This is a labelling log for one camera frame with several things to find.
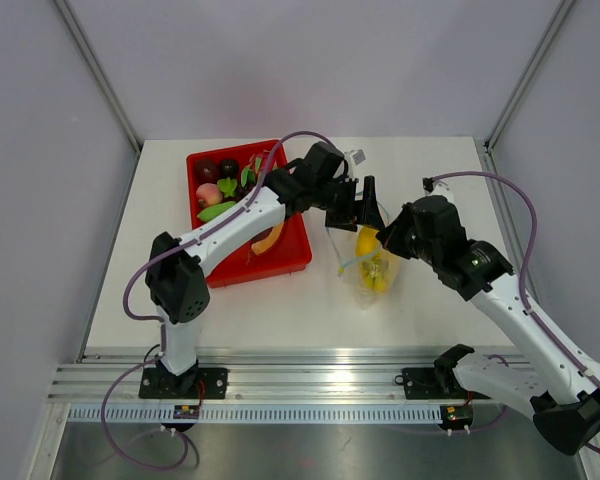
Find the pink dragon fruit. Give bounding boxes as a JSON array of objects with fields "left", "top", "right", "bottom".
[{"left": 246, "top": 149, "right": 270, "bottom": 182}]

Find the clear zip top bag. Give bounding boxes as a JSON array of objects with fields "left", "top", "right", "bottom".
[{"left": 325, "top": 226, "right": 401, "bottom": 310}]

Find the white slotted cable duct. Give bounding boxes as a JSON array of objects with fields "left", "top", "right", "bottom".
[{"left": 68, "top": 402, "right": 469, "bottom": 429}]

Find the red plastic tray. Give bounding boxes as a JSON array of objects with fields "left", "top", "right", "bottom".
[{"left": 186, "top": 140, "right": 312, "bottom": 288}]

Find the right aluminium frame post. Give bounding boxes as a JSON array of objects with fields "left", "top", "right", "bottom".
[{"left": 484, "top": 0, "right": 579, "bottom": 155}]

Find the pink peach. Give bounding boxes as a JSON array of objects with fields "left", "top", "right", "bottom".
[{"left": 195, "top": 183, "right": 224, "bottom": 209}]

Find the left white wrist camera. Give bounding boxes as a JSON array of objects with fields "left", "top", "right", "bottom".
[{"left": 344, "top": 149, "right": 366, "bottom": 177}]

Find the dark grapes bunch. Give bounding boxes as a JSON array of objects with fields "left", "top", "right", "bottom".
[{"left": 234, "top": 181, "right": 257, "bottom": 202}]

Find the yellow banana bunch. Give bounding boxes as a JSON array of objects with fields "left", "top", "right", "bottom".
[{"left": 359, "top": 251, "right": 400, "bottom": 294}]

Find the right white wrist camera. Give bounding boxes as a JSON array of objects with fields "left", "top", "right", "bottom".
[{"left": 422, "top": 178, "right": 455, "bottom": 203}]

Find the right small circuit board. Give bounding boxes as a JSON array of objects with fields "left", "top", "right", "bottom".
[{"left": 441, "top": 404, "right": 474, "bottom": 425}]

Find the dark red apple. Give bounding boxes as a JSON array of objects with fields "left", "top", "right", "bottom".
[{"left": 194, "top": 157, "right": 221, "bottom": 184}]

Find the small circuit board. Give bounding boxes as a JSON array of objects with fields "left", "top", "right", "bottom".
[
  {"left": 173, "top": 405, "right": 200, "bottom": 421},
  {"left": 441, "top": 404, "right": 474, "bottom": 425}
]

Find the aluminium rail front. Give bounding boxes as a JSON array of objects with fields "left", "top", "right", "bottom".
[{"left": 47, "top": 347, "right": 444, "bottom": 404}]

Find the aluminium frame post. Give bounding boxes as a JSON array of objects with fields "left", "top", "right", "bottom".
[
  {"left": 484, "top": 0, "right": 579, "bottom": 155},
  {"left": 51, "top": 0, "right": 143, "bottom": 157}
]

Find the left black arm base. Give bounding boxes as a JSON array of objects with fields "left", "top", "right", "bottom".
[{"left": 138, "top": 367, "right": 229, "bottom": 400}]

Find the yellow lemon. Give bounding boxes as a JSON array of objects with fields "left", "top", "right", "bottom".
[{"left": 355, "top": 226, "right": 381, "bottom": 257}]

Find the green cucumber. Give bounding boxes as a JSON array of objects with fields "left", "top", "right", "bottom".
[{"left": 196, "top": 201, "right": 236, "bottom": 223}]

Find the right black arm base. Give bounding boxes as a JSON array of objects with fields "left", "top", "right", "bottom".
[{"left": 393, "top": 344, "right": 488, "bottom": 401}]

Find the left small circuit board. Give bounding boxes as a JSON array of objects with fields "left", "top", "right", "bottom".
[{"left": 173, "top": 405, "right": 200, "bottom": 421}]

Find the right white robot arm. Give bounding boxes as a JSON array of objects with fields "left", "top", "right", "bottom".
[{"left": 376, "top": 195, "right": 600, "bottom": 455}]

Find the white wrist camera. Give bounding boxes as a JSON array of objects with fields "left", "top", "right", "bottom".
[
  {"left": 422, "top": 178, "right": 455, "bottom": 203},
  {"left": 344, "top": 149, "right": 366, "bottom": 177}
]

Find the left aluminium frame post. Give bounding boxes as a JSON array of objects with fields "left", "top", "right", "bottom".
[{"left": 51, "top": 0, "right": 143, "bottom": 157}]

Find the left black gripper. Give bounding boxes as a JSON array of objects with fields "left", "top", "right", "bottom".
[{"left": 312, "top": 176, "right": 384, "bottom": 232}]

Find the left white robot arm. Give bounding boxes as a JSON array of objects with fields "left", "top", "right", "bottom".
[{"left": 145, "top": 141, "right": 384, "bottom": 398}]

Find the green star fruit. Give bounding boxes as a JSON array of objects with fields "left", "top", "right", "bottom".
[{"left": 217, "top": 177, "right": 238, "bottom": 198}]

